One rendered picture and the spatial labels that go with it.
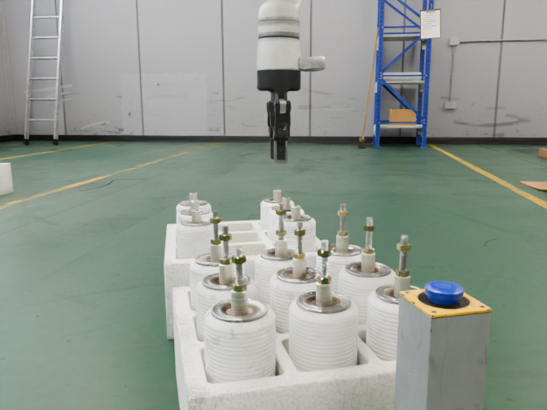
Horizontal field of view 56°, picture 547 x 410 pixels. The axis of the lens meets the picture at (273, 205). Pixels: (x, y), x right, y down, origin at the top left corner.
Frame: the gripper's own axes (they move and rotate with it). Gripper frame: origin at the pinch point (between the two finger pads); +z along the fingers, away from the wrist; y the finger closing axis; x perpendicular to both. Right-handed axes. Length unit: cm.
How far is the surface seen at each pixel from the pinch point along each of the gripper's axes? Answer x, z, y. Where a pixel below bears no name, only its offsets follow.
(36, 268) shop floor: -71, 44, -76
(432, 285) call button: 12.6, 10.6, 39.2
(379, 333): 11.8, 22.8, 24.5
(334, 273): 10.1, 21.5, 2.5
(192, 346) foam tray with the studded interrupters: -14.4, 25.7, 20.3
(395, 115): 201, 4, -539
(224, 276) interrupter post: -9.7, 17.3, 14.5
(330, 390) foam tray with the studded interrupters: 3.5, 27.2, 31.3
